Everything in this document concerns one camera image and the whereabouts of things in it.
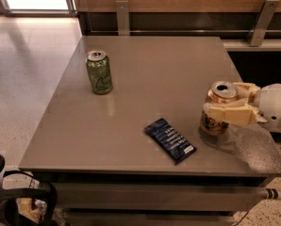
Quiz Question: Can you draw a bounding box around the left metal wall bracket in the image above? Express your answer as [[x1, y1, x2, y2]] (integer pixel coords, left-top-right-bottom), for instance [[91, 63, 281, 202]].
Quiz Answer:
[[115, 0, 130, 36]]

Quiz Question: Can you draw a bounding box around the metal wall bracket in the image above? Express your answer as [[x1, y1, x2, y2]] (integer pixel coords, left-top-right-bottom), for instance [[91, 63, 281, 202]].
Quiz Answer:
[[247, 0, 280, 47], [115, 0, 130, 36]]

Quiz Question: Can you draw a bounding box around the orange soda can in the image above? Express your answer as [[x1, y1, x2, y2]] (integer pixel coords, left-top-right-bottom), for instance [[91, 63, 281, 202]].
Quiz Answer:
[[200, 81, 239, 136]]

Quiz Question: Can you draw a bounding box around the green soda can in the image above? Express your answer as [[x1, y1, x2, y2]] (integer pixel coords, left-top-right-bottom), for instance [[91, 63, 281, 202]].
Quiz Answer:
[[86, 50, 113, 95]]

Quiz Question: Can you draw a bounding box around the blue rxbar wrapper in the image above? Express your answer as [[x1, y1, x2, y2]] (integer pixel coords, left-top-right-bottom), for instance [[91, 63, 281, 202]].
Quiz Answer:
[[144, 118, 197, 165]]

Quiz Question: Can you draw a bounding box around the grey table drawer cabinet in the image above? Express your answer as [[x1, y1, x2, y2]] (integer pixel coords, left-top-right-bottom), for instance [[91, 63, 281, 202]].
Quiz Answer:
[[55, 181, 274, 226]]

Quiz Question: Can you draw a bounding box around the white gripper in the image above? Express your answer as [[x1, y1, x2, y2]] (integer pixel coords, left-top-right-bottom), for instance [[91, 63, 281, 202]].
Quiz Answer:
[[203, 82, 281, 134]]

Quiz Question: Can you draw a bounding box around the white striped pole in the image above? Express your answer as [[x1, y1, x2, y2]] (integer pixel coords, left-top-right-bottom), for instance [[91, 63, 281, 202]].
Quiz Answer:
[[264, 188, 281, 201]]

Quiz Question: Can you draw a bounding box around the right metal wall bracket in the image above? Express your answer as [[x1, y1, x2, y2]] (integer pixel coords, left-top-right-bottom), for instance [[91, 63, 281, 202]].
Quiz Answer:
[[247, 0, 280, 47]]

